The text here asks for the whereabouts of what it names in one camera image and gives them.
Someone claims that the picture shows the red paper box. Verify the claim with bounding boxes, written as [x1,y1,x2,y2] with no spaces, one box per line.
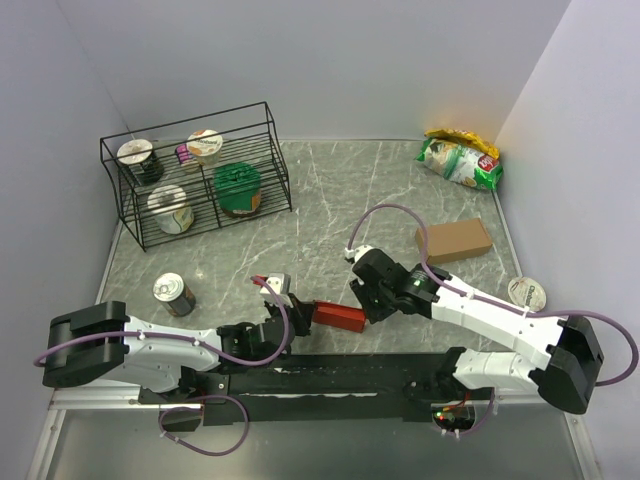
[312,301,366,333]

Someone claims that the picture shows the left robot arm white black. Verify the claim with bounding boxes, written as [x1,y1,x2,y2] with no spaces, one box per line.
[35,295,314,402]

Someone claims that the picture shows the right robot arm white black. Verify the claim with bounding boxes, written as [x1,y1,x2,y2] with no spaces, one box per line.
[345,245,604,414]

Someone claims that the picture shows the brown cardboard box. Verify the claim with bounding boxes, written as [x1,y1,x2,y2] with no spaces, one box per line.
[415,218,493,265]

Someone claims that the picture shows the metal tin can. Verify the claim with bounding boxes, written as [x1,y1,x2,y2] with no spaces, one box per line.
[152,272,196,317]

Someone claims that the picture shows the green lidded jar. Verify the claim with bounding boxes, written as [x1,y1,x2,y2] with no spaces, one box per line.
[213,162,262,217]

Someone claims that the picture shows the green chips bag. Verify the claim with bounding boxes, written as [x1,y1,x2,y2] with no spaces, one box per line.
[416,137,503,191]

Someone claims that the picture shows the yellow chips bag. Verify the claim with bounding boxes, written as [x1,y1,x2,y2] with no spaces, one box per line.
[424,128,500,159]

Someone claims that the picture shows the white cup lower shelf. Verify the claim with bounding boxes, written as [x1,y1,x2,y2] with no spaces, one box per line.
[147,185,194,235]

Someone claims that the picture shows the white yogurt cup orange label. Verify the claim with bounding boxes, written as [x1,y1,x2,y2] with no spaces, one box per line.
[186,129,224,166]

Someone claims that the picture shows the small purple white cup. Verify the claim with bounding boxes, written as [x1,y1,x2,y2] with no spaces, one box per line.
[175,144,194,164]

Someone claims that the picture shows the foil lid dark cup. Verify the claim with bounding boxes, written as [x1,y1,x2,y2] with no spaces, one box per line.
[117,139,164,186]

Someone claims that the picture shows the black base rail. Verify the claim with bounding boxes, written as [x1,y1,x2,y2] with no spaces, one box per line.
[138,347,492,426]

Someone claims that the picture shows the black wire rack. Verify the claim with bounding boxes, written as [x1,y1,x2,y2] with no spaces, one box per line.
[100,101,293,250]

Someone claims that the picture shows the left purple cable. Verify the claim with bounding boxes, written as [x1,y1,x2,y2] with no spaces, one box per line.
[32,279,291,456]

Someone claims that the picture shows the purple cable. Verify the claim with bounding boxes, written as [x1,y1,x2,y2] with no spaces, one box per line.
[349,204,640,437]
[32,279,291,456]

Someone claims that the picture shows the aluminium frame rail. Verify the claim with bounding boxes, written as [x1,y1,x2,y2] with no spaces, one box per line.
[26,319,603,480]

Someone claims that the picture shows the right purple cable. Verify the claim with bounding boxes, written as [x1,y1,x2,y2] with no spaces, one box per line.
[349,204,640,437]

